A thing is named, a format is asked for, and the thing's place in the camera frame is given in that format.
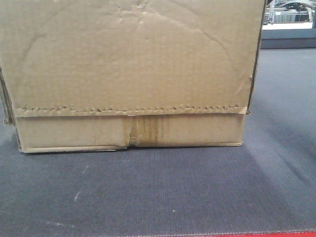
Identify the brown cardboard carton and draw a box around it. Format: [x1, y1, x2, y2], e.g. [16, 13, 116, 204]
[0, 0, 267, 153]

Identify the metal frame in background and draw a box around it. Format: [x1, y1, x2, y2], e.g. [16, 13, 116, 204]
[264, 0, 316, 25]

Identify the grey conveyor belt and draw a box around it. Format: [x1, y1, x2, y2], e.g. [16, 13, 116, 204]
[0, 49, 316, 237]

